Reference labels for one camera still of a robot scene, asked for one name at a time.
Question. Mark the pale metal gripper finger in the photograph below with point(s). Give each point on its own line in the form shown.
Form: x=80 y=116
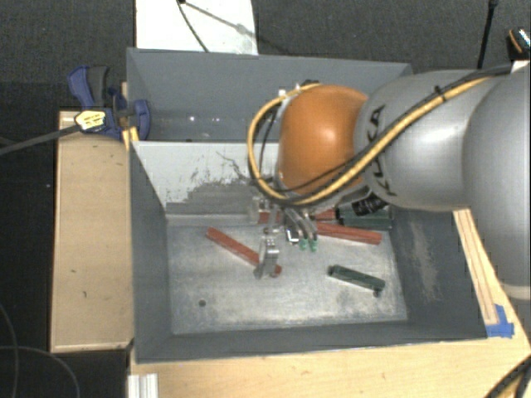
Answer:
x=261 y=265
x=273 y=259

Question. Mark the red-brown flat block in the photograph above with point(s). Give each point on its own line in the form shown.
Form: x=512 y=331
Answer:
x=232 y=244
x=326 y=215
x=352 y=233

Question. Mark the grey metal bin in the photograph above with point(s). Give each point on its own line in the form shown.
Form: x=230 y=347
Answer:
x=232 y=297

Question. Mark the dark green flat block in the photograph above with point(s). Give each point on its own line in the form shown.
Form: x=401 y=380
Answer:
x=357 y=279
x=367 y=221

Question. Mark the pale wood board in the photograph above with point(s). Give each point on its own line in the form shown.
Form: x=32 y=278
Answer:
x=93 y=239

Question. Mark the black cylinder on white bracket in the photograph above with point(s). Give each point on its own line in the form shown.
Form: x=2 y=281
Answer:
x=366 y=206

